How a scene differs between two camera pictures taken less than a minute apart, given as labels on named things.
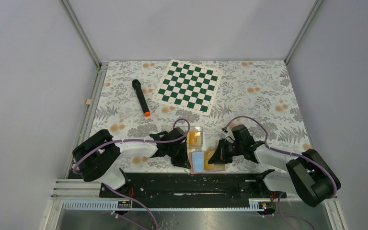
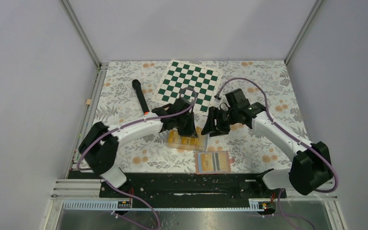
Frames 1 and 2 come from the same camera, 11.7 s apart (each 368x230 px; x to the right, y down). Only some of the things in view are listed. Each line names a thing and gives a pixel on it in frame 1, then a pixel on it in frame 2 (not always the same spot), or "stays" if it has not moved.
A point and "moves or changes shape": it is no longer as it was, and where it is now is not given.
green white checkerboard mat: x=188 y=86 stays
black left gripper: x=183 y=161 -> x=191 y=131
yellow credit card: x=207 y=155 moves or changes shape
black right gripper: x=220 y=156 -> x=214 y=113
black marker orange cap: x=136 y=85 stays
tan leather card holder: x=218 y=167 -> x=213 y=162
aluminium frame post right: x=315 y=8 stays
